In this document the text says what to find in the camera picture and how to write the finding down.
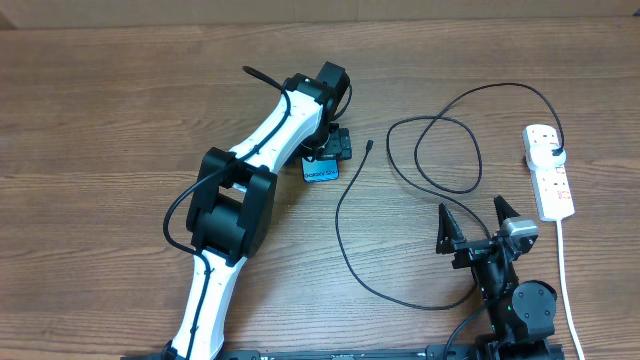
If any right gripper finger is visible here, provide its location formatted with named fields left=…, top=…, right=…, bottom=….
left=494, top=195, right=520, bottom=225
left=436, top=203, right=466, bottom=254

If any Samsung Galaxy smartphone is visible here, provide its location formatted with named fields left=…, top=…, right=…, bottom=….
left=301, top=159, right=339, bottom=183

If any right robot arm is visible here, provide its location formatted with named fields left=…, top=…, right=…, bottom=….
left=426, top=196, right=564, bottom=359

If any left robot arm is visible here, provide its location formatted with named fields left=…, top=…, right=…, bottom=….
left=157, top=62, right=352, bottom=359

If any white USB charger plug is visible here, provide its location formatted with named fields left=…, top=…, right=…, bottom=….
left=526, top=144, right=567, bottom=171

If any white power strip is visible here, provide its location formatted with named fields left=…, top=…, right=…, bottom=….
left=522, top=124, right=575, bottom=222

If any white power strip cord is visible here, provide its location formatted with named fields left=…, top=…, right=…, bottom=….
left=555, top=219, right=586, bottom=360

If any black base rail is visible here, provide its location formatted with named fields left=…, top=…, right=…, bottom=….
left=120, top=345, right=565, bottom=360

